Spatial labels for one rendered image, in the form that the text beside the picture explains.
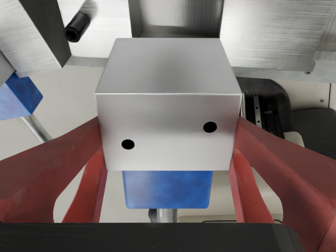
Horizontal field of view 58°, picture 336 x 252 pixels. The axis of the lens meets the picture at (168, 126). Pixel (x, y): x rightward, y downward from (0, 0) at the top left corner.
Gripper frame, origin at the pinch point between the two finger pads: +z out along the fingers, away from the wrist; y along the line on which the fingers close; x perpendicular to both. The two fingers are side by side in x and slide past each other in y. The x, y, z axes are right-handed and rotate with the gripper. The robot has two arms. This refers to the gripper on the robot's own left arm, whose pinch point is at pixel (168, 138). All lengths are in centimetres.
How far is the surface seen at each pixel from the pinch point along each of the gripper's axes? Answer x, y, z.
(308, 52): -0.8, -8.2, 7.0
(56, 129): 90, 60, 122
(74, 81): 57, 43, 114
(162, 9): -2.2, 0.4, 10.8
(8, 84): 4.6, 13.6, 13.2
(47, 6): -1.1, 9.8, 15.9
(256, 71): 5.2, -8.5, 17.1
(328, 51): -0.3, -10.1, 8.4
